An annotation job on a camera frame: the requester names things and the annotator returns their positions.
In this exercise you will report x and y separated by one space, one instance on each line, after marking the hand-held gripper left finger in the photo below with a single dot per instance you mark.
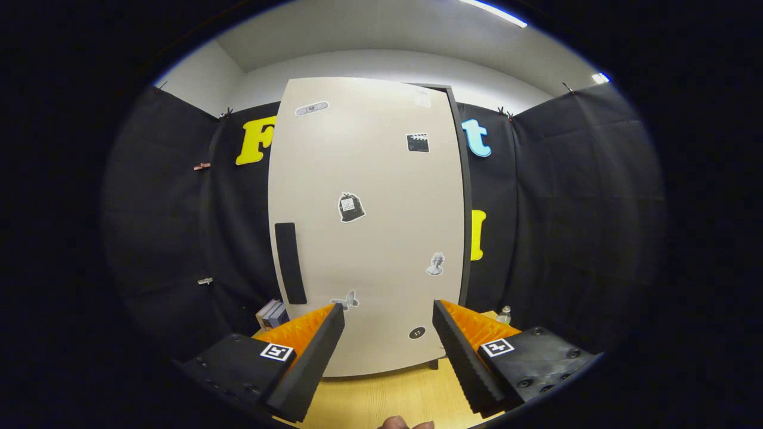
310 363

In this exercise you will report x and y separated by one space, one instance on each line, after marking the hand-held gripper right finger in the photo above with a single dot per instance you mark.
465 363

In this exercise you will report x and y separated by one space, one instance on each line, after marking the dark grey shoe cabinet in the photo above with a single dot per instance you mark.
467 238

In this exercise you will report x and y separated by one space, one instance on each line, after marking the green label bottle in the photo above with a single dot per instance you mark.
504 317

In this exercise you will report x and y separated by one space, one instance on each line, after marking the white spine book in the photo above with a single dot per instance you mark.
265 313

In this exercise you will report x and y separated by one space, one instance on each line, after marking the small ceiling light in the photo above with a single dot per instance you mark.
600 78

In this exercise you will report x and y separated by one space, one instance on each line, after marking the long ceiling light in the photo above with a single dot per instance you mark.
495 13

